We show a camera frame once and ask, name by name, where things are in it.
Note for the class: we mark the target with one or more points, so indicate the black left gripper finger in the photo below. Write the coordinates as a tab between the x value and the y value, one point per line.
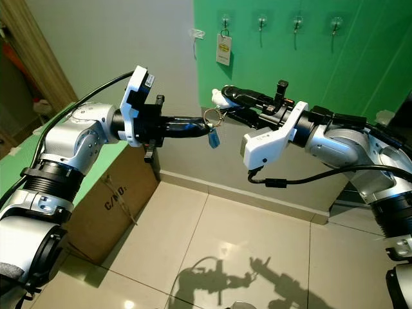
183	132
183	121

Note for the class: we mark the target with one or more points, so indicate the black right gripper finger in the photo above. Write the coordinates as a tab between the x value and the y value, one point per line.
248	96
246	118

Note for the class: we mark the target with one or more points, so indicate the small white fob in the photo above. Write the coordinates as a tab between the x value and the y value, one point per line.
220	98

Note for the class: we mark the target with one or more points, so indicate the silver key bunch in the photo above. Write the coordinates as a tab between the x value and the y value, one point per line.
212	118

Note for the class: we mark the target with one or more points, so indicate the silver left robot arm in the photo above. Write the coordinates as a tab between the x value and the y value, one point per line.
32	238

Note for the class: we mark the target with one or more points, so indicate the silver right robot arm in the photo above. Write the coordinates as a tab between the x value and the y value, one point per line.
360	148

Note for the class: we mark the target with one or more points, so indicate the white hanging tag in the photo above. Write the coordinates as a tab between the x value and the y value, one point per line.
224	49

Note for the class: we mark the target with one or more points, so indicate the brown cardboard box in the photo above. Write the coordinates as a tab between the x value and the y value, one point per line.
116	199

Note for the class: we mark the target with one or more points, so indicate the wooden cabinet panel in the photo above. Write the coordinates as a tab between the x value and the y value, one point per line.
32	38

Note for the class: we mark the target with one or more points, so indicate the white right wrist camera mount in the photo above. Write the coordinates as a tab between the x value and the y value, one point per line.
270	141

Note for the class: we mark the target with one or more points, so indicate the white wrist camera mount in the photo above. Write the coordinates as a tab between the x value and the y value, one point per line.
136	87
270	141

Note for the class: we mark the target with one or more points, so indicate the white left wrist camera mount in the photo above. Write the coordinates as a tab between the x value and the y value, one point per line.
136	87

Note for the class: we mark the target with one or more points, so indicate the green wall sheet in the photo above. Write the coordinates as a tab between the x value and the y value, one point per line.
315	58

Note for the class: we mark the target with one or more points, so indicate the clear wall hook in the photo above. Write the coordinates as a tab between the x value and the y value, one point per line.
262	22
335	25
225	20
297	23

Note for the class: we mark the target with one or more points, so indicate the white wall tape piece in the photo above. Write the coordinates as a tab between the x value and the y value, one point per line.
196	34

